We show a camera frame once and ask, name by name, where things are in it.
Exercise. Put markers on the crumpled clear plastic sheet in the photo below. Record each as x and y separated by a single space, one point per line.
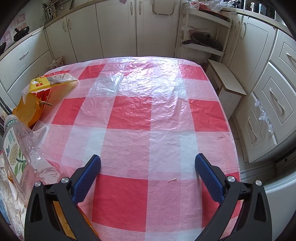
219 4

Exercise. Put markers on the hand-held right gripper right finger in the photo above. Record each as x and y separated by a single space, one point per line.
208 178

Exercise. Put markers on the cream door cabinets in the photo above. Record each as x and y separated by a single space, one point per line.
115 30

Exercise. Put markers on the clear plastic bag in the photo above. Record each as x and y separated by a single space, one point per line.
263 113

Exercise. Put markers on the yellow red snack packet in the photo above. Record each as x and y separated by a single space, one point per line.
53 80

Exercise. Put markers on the orange snack bag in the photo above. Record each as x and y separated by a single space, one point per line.
25 111

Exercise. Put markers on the black wok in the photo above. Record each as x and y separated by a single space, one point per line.
22 31

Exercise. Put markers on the clear plastic bottle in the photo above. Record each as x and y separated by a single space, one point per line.
13 148

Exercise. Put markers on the red white checkered tablecloth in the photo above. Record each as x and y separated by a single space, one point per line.
148 129

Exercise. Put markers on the white shelf rack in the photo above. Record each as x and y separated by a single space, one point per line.
201 47

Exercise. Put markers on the cream cabinet with wide drawers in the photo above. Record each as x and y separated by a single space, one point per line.
23 69

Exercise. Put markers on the cream cabinet with panelled drawers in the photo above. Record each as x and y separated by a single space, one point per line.
254 46

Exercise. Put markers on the kitchen utensil rack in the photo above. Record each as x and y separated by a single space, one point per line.
47 12

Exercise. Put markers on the red white plastic bag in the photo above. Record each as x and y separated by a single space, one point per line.
193 4

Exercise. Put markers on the white step stool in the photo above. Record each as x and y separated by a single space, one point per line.
226 78

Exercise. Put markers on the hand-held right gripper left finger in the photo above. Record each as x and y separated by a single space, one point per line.
86 179

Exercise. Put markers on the floral wastebasket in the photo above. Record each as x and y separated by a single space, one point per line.
56 63

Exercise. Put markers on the white refrigerator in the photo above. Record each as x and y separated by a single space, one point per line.
282 204

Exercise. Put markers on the black frying pan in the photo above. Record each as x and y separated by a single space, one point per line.
205 40

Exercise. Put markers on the white hanging plastic frame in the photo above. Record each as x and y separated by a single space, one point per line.
161 14

